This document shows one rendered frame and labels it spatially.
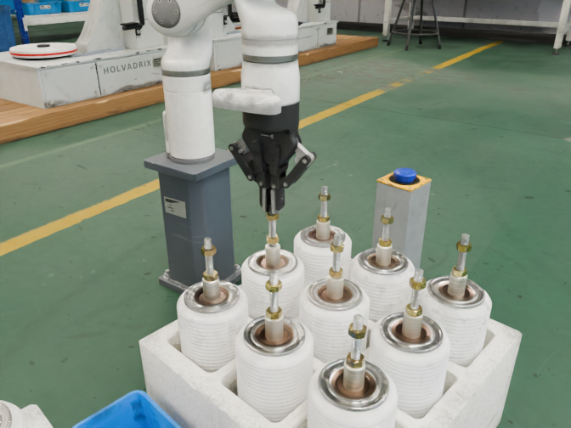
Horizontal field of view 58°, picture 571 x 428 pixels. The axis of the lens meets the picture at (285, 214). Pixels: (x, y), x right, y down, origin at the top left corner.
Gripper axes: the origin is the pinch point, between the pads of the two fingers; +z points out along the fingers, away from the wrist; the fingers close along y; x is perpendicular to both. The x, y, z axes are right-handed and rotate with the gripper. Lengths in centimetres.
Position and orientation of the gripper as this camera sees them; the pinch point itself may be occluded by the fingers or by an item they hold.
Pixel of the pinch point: (272, 199)
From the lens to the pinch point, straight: 72.5
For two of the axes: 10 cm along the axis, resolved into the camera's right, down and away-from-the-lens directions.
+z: 0.0, 9.0, 4.4
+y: -8.8, -2.0, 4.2
